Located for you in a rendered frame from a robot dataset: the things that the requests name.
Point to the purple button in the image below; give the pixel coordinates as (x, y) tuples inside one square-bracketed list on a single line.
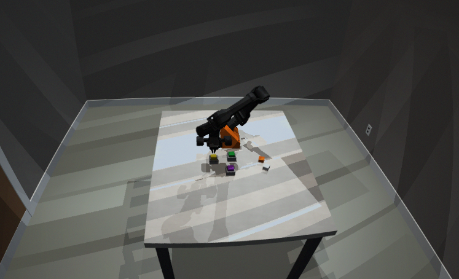
[(230, 170)]

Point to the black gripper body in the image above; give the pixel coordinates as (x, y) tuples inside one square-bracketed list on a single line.
[(200, 140)]

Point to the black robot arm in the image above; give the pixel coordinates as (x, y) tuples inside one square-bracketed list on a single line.
[(240, 112)]

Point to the green push-button in grey housing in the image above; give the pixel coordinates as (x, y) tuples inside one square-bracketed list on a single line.
[(231, 156)]

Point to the yellow button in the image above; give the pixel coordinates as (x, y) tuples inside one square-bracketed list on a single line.
[(213, 159)]

